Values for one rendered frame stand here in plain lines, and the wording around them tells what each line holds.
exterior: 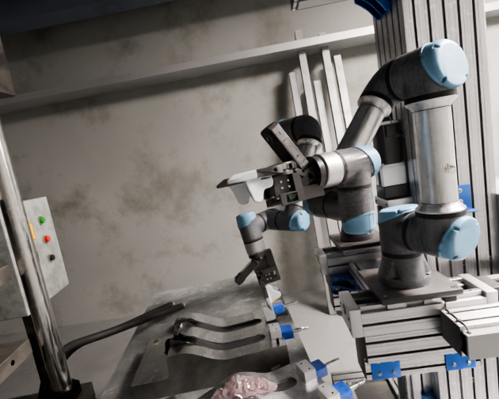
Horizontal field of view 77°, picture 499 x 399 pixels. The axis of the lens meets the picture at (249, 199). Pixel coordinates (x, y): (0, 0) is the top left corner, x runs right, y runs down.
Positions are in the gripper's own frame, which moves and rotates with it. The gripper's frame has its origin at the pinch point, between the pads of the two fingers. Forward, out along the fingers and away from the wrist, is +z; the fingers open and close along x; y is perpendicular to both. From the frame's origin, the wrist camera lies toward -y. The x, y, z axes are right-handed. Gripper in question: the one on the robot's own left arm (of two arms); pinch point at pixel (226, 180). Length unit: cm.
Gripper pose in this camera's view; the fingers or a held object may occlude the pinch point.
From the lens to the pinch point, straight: 60.2
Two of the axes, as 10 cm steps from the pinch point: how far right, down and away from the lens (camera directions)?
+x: -3.6, 0.7, 9.3
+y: 2.2, 9.7, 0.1
